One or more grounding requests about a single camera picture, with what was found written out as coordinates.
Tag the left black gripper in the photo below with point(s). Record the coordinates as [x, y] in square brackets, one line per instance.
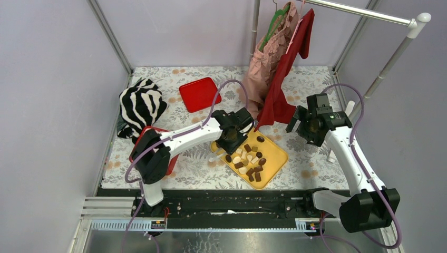
[229, 148]

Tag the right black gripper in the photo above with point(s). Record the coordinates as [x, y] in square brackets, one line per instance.
[314, 138]

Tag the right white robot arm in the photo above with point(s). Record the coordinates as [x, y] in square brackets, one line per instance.
[371, 204]

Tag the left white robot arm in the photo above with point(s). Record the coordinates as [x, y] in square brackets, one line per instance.
[179, 141]

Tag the dark oval chocolate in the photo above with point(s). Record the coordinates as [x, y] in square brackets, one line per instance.
[260, 139]

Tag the red hanging garment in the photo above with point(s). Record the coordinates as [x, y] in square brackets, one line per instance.
[276, 108]

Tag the yellow tray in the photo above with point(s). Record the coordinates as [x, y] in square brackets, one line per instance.
[255, 162]

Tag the red box lid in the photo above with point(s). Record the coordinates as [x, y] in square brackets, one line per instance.
[199, 94]

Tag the pink hanging garment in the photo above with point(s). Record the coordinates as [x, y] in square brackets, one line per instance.
[263, 65]

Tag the red box with liner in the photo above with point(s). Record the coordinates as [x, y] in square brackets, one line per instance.
[155, 160]

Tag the zebra striped cloth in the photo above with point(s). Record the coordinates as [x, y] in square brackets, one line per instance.
[141, 105]

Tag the green hanger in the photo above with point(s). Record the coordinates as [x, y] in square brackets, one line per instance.
[275, 22]

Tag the metal clothes rack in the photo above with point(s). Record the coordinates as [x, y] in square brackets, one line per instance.
[400, 131]

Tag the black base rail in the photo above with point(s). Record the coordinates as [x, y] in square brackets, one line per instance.
[223, 209]

